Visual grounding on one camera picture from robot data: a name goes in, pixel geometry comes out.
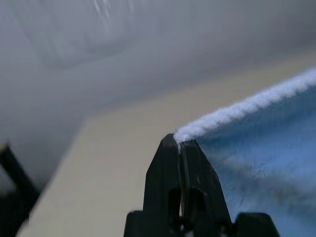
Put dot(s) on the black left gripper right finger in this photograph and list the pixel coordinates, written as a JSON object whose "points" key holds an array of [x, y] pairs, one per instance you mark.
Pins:
{"points": [[200, 172]]}

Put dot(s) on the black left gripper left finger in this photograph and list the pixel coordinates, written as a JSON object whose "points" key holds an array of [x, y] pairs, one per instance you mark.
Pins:
{"points": [[160, 172]]}

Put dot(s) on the light blue towel white trim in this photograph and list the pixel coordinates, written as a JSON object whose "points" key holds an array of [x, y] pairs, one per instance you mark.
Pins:
{"points": [[259, 148]]}

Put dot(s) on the black metal frame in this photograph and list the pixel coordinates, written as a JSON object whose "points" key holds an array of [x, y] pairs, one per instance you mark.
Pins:
{"points": [[12, 197]]}

